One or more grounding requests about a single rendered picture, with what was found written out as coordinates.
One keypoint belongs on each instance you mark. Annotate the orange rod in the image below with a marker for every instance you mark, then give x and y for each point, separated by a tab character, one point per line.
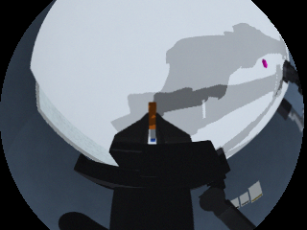
152	112

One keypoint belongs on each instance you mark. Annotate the small magenta block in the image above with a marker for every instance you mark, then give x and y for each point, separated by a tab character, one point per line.
264	63

